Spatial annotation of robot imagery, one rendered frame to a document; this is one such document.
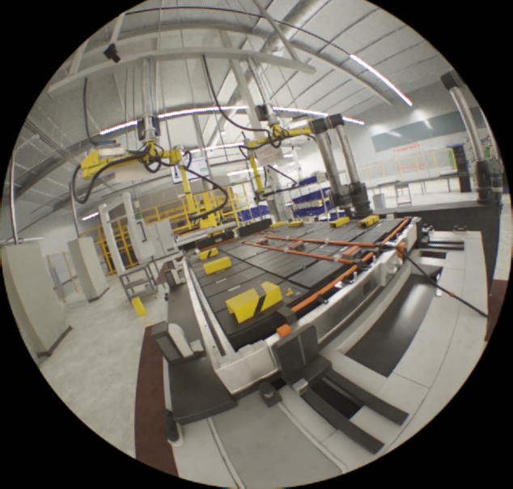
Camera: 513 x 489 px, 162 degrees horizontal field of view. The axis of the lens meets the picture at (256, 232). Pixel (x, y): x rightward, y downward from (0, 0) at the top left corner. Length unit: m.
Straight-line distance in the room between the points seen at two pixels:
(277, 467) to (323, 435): 0.12
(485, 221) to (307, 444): 2.01
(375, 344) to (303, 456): 0.42
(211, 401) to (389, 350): 0.54
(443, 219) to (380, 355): 1.57
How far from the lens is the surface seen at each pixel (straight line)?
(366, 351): 0.67
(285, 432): 0.48
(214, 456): 0.51
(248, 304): 0.50
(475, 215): 2.05
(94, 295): 6.97
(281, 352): 0.44
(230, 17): 10.54
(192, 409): 0.54
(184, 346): 0.66
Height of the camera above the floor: 1.29
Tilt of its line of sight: 8 degrees down
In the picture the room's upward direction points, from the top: 16 degrees counter-clockwise
